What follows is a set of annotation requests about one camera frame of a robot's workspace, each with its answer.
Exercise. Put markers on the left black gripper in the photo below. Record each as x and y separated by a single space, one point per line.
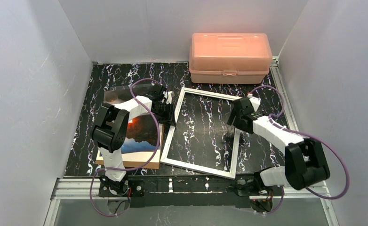
166 111

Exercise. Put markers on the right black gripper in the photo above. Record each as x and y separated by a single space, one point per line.
234 118

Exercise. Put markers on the sunset landscape photo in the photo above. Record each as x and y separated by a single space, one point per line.
121 98

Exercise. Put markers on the white picture frame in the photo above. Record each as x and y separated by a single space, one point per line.
202 141

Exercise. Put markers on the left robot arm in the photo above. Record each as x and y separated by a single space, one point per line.
112 121

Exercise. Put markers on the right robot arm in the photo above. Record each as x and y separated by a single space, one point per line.
305 161

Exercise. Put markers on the brown backing board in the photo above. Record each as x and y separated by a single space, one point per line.
140 160

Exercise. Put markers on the pink plastic storage box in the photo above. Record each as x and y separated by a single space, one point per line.
229 58

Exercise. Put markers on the aluminium rail base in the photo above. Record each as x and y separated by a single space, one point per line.
152 191

